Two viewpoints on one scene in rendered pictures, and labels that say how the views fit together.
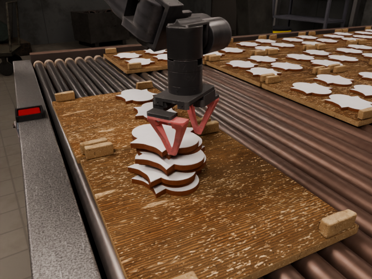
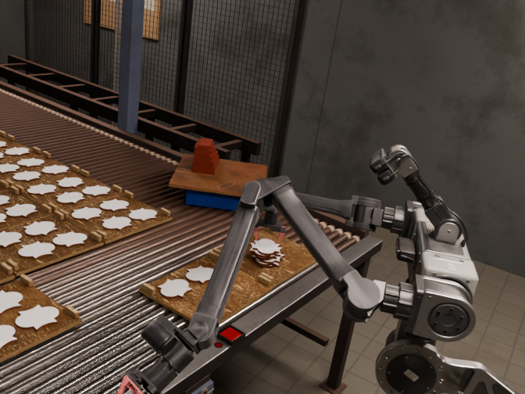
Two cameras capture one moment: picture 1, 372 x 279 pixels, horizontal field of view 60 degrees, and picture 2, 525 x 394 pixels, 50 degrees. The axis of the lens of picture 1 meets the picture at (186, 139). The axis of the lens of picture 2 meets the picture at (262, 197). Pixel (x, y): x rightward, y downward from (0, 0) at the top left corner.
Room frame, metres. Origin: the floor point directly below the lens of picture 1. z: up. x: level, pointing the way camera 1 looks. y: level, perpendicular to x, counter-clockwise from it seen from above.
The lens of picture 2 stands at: (1.69, 1.92, 2.14)
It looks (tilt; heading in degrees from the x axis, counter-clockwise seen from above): 22 degrees down; 240
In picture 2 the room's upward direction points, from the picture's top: 9 degrees clockwise
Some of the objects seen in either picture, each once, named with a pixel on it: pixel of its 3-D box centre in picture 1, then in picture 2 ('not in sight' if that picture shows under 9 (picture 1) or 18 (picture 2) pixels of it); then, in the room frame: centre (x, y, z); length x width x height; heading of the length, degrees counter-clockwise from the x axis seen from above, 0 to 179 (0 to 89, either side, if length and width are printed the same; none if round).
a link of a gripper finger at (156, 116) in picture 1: (175, 127); (276, 234); (0.49, 0.02, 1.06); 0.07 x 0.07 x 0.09; 61
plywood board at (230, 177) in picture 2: not in sight; (221, 175); (0.43, -0.74, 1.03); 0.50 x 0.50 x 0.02; 61
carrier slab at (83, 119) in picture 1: (125, 115); (208, 288); (0.86, 0.17, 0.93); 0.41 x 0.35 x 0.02; 28
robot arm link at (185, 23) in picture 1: (186, 41); not in sight; (0.52, 0.00, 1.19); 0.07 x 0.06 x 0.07; 143
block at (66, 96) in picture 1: (65, 96); not in sight; (0.97, 0.38, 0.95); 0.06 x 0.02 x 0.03; 118
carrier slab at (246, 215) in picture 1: (196, 190); (267, 255); (0.49, -0.02, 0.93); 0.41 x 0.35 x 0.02; 26
